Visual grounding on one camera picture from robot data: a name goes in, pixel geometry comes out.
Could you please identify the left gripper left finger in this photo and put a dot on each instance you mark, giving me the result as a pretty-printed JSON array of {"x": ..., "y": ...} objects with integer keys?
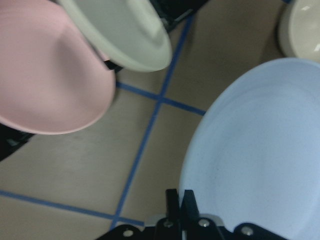
[{"x": 172, "y": 206}]

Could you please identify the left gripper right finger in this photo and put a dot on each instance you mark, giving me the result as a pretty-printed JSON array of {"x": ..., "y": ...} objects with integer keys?
[{"x": 189, "y": 208}]

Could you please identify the blue plate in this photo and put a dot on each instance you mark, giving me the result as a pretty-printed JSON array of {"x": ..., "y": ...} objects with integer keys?
[{"x": 255, "y": 155}]

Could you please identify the pink plate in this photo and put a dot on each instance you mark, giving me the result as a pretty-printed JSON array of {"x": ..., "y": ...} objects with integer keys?
[{"x": 51, "y": 80}]

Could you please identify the cream white plate in rack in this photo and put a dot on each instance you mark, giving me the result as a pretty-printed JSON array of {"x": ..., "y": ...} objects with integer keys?
[{"x": 129, "y": 32}]

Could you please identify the black plate rack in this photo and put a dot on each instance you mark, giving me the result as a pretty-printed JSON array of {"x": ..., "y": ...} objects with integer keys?
[{"x": 171, "y": 13}]

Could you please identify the cream white bowl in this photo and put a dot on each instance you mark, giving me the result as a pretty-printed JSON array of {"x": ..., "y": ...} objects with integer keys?
[{"x": 299, "y": 30}]

